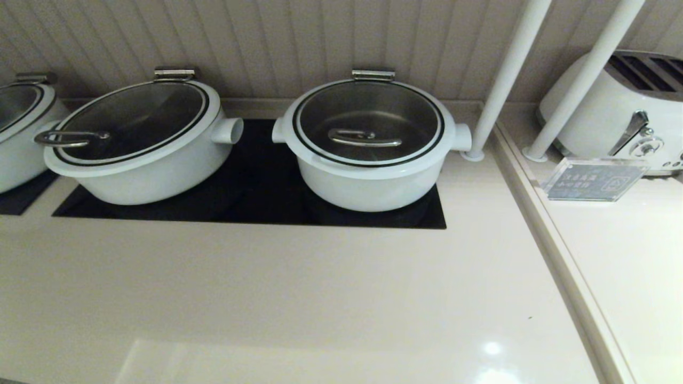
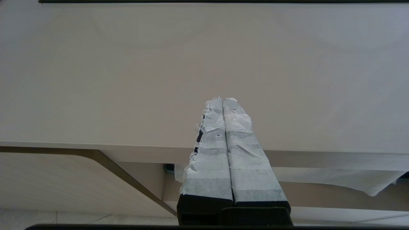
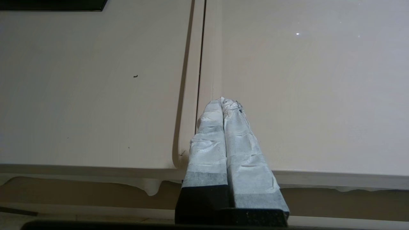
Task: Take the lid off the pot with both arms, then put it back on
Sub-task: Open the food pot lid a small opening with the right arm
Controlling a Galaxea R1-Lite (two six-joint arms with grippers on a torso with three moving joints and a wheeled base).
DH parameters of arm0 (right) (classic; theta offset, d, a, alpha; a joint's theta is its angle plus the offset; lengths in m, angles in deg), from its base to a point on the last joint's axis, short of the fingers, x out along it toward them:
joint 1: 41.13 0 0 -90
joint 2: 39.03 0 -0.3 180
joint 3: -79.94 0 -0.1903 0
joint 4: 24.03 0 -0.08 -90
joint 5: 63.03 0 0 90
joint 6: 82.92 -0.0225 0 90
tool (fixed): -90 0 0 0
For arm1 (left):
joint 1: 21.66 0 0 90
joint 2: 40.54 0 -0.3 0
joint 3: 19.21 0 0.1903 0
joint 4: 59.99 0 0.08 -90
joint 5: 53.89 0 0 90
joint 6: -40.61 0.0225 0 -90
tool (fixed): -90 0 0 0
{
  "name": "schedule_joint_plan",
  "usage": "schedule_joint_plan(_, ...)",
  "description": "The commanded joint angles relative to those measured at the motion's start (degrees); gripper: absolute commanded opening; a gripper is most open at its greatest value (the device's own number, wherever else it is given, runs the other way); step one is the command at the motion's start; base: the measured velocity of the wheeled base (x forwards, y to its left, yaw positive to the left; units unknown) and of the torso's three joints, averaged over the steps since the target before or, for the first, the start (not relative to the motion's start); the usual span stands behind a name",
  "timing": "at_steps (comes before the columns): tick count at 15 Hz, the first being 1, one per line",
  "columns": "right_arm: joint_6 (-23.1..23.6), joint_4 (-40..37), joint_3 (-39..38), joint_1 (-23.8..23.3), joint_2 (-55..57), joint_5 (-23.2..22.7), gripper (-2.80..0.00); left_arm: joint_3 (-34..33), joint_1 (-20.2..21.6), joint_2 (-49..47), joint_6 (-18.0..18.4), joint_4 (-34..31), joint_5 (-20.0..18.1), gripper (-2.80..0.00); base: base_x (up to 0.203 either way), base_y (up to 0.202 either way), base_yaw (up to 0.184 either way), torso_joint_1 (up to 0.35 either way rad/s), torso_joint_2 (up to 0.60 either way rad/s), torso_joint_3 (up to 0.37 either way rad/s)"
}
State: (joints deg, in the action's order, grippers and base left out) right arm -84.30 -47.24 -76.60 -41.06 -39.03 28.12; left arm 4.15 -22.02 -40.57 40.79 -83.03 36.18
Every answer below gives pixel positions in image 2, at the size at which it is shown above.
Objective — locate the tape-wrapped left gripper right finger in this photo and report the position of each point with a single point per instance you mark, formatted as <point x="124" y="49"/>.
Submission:
<point x="252" y="169"/>

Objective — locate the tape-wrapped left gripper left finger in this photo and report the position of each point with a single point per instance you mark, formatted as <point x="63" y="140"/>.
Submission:
<point x="207" y="166"/>

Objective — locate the white hanging cloth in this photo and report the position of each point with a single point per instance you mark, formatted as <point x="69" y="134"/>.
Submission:
<point x="351" y="180"/>

